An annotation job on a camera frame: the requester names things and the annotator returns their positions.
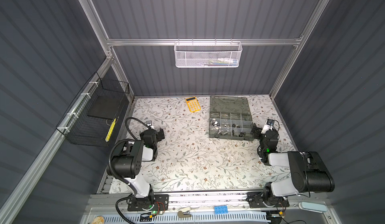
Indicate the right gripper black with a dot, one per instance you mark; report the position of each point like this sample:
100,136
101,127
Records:
258,133

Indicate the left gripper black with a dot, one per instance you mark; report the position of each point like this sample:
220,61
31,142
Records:
158,135

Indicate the green transparent compartment organizer box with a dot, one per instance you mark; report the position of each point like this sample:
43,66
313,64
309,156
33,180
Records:
235,109

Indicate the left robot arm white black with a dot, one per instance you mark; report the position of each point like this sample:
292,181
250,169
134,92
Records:
124,164

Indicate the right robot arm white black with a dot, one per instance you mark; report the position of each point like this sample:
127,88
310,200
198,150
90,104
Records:
308,172

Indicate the pile of screws and wingnuts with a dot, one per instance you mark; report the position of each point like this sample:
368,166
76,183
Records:
220,126

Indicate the black bolts in box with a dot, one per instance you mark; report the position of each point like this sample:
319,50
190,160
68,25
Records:
242,131

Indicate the floral patterned table mat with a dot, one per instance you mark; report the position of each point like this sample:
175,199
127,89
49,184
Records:
189,160

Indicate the yellow calculator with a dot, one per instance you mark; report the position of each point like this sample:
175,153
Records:
193,104

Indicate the light blue oblong case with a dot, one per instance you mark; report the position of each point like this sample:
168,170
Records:
312,207

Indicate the blue toy brick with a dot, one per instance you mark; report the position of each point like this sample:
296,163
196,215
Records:
220,210

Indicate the black wire mesh basket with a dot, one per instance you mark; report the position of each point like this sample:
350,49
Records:
88,121

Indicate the white wire mesh basket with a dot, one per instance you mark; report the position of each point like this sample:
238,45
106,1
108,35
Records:
207,54

